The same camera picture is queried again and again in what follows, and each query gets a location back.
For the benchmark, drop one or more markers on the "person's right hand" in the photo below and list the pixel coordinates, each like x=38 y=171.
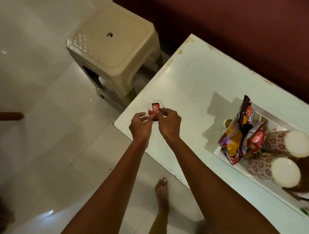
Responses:
x=170 y=126

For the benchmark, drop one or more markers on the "person's left hand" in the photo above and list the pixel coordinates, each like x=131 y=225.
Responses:
x=140 y=129

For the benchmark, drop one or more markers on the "person's left thumb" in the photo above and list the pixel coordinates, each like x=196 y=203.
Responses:
x=147 y=120

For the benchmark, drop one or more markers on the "person's right thumb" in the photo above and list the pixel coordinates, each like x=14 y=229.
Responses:
x=159 y=117

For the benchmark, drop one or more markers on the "small red sachet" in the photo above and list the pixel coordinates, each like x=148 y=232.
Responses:
x=154 y=109

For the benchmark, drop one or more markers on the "person's left forearm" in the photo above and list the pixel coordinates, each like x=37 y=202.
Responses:
x=109 y=188

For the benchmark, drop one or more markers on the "person's right forearm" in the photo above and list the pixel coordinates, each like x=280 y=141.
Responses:
x=217 y=190

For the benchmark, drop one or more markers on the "small gold round lid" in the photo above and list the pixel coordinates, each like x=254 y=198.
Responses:
x=227 y=123

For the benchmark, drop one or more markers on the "person's bare foot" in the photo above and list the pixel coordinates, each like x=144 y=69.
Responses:
x=161 y=192

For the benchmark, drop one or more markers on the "yellow purple snack packet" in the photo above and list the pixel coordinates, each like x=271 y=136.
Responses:
x=233 y=142

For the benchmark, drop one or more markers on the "beige plastic stool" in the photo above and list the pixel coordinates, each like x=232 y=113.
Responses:
x=113 y=45

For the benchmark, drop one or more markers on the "dark brown snack packet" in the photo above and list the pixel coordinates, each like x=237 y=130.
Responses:
x=246 y=112

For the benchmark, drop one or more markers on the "red snack packet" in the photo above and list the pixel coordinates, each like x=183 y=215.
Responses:
x=256 y=141

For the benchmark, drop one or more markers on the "white rectangular tray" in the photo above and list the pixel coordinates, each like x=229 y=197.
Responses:
x=243 y=172

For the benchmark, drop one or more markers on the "person's leg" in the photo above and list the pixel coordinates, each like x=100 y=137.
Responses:
x=158 y=224

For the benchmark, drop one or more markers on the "floral paper cup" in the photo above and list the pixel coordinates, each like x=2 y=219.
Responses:
x=287 y=143
x=275 y=171

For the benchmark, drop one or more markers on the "brown bottle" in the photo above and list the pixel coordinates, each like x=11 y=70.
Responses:
x=304 y=173

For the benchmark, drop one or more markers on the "small green packet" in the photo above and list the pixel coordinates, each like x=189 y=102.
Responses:
x=304 y=211

